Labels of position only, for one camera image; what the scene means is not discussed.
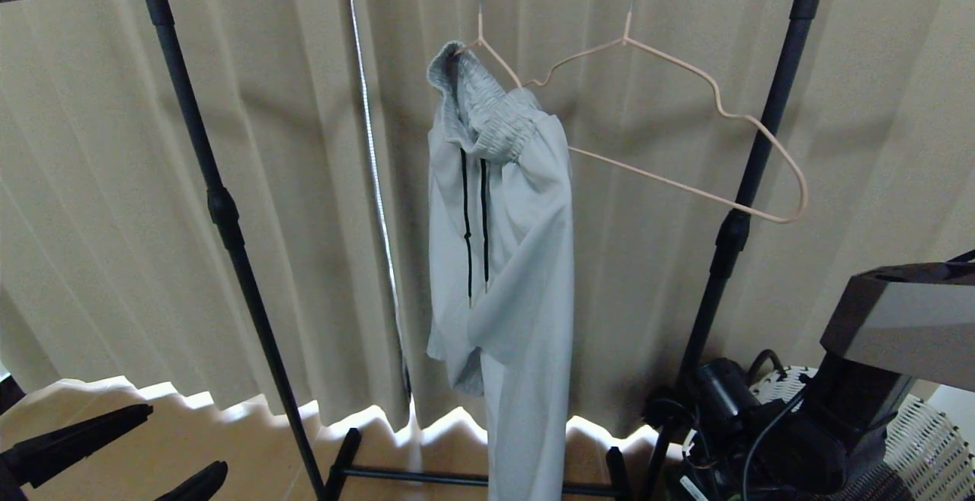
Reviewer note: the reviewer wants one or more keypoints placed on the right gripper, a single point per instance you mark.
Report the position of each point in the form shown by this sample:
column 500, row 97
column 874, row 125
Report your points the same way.
column 720, row 482

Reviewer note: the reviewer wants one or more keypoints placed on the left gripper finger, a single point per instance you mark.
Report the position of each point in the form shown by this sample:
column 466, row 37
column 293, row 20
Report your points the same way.
column 61, row 444
column 194, row 486

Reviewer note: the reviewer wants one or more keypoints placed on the pale grey shorts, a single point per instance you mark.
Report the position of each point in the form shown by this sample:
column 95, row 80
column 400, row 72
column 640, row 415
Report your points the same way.
column 518, row 257

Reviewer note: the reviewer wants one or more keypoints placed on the pink clothes hanger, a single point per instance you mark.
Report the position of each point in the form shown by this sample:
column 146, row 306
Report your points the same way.
column 626, row 29
column 481, row 29

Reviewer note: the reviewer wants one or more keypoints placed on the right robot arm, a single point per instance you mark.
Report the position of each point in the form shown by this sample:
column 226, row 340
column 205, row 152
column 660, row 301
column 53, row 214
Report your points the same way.
column 891, row 333

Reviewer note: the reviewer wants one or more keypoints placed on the white laundry basket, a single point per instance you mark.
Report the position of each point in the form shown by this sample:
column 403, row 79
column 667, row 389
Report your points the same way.
column 937, row 448

